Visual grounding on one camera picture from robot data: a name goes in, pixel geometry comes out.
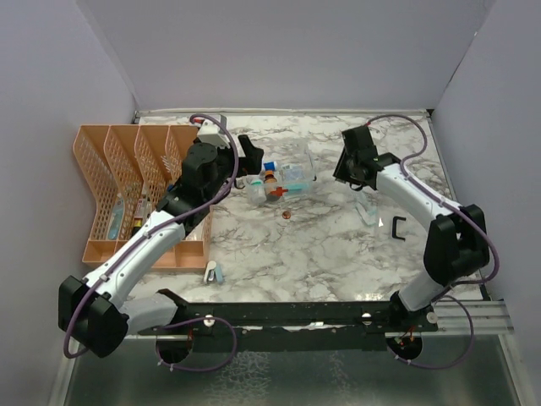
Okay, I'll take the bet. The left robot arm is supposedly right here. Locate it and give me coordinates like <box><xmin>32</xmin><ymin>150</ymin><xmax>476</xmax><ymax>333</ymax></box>
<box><xmin>58</xmin><ymin>134</ymin><xmax>264</xmax><ymax>358</ymax></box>

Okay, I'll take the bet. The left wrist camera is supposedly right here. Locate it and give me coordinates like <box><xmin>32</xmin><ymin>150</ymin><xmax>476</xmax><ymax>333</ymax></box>
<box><xmin>194</xmin><ymin>117</ymin><xmax>229</xmax><ymax>148</ymax></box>

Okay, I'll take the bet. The orange plastic file organizer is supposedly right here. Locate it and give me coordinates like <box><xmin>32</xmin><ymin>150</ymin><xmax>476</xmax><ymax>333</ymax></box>
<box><xmin>73</xmin><ymin>124</ymin><xmax>198</xmax><ymax>268</ymax></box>

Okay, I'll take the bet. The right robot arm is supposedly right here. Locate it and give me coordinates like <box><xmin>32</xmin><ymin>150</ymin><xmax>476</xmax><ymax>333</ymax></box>
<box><xmin>333</xmin><ymin>125</ymin><xmax>489</xmax><ymax>331</ymax></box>

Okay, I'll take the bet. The clear plastic tray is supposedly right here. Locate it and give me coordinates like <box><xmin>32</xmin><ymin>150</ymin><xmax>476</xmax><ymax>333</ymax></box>
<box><xmin>343</xmin><ymin>177</ymin><xmax>379</xmax><ymax>215</ymax></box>

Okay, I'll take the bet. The medicine box in organizer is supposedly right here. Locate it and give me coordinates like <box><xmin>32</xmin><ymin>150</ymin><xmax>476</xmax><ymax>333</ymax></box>
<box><xmin>134</xmin><ymin>196</ymin><xmax>151</xmax><ymax>227</ymax></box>

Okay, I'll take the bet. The clear box lid black handle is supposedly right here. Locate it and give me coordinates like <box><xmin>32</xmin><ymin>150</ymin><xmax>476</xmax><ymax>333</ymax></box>
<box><xmin>371</xmin><ymin>204</ymin><xmax>428</xmax><ymax>273</ymax></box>

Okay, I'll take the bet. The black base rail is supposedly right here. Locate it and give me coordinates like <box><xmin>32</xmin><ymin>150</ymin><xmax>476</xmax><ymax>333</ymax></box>
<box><xmin>160</xmin><ymin>299</ymin><xmax>440</xmax><ymax>352</ymax></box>

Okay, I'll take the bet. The clear plastic medicine box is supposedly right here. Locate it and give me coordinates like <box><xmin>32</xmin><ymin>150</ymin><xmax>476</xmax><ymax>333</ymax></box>
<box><xmin>243</xmin><ymin>140</ymin><xmax>317</xmax><ymax>206</ymax></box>

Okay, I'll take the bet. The cotton swab pack teal header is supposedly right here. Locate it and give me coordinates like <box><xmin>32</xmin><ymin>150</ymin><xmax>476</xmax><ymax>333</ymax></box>
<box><xmin>283</xmin><ymin>183</ymin><xmax>311</xmax><ymax>195</ymax></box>

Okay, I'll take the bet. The small items pack teal header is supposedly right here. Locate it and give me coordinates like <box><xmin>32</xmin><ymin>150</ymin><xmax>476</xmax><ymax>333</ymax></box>
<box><xmin>281</xmin><ymin>164</ymin><xmax>305</xmax><ymax>182</ymax></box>

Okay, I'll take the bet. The blue item in organizer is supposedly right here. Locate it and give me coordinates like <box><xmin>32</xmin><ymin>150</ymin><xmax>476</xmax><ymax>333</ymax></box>
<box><xmin>107</xmin><ymin>195</ymin><xmax>124</xmax><ymax>240</ymax></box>

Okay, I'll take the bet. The teal white dressing packet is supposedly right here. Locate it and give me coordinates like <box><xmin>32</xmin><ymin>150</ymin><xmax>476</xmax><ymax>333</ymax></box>
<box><xmin>355</xmin><ymin>200</ymin><xmax>378</xmax><ymax>227</ymax></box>

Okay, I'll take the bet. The brown bottle orange cap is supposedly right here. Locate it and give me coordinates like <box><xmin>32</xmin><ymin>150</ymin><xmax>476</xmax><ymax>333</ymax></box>
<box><xmin>264</xmin><ymin>170</ymin><xmax>279</xmax><ymax>201</ymax></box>

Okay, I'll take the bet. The white teal thermometer case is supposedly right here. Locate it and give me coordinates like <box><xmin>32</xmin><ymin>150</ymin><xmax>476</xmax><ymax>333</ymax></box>
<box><xmin>203</xmin><ymin>261</ymin><xmax>224</xmax><ymax>284</ymax></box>

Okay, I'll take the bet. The white disinfectant bottle green label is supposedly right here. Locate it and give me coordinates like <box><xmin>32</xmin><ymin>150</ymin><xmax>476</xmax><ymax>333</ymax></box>
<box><xmin>249</xmin><ymin>178</ymin><xmax>266</xmax><ymax>203</ymax></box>

